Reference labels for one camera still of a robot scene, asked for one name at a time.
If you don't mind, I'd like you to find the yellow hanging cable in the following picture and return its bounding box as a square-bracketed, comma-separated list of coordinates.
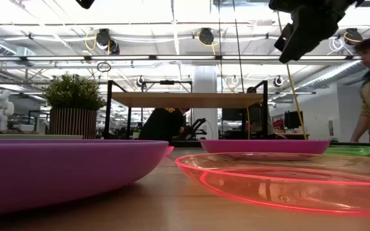
[276, 12, 308, 141]

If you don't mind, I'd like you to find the magenta plastic plate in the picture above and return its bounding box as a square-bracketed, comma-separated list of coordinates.
[200, 139, 331, 155]

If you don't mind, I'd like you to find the green plant in striped pot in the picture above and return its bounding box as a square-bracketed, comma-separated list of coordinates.
[42, 72, 107, 140]

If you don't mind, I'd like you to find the white round column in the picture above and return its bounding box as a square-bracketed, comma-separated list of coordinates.
[192, 65, 219, 141]

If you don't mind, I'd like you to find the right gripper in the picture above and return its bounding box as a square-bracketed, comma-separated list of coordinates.
[268, 0, 366, 64]

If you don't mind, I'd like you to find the white robot figurine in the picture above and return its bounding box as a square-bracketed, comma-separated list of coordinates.
[0, 89, 15, 132]

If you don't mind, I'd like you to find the thin black hanging cable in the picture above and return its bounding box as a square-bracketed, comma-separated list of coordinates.
[216, 0, 222, 94]

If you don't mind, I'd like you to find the black ceiling cable reel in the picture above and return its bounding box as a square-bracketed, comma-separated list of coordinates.
[344, 28, 364, 46]
[198, 27, 215, 46]
[94, 28, 112, 47]
[109, 38, 121, 55]

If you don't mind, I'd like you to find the coiled black cable loop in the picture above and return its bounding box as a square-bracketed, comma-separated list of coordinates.
[96, 61, 112, 73]

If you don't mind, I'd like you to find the purple plastic plate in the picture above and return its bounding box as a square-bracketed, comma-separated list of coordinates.
[0, 139, 170, 218]

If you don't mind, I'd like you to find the wooden shelf black metal frame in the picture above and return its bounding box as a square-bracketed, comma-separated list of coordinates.
[103, 80, 269, 141]

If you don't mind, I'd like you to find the long ceiling light strip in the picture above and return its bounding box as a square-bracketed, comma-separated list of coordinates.
[0, 55, 362, 62]

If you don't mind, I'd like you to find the pale green plastic plate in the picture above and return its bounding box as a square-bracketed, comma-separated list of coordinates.
[0, 133, 84, 141]

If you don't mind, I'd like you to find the transparent red plastic plate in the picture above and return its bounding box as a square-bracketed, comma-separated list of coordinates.
[175, 152, 370, 216]

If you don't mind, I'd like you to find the black angled stand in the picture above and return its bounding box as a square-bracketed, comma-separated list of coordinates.
[184, 117, 207, 141]

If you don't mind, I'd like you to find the black computer monitor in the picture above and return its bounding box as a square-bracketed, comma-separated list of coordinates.
[222, 108, 247, 122]
[283, 110, 304, 130]

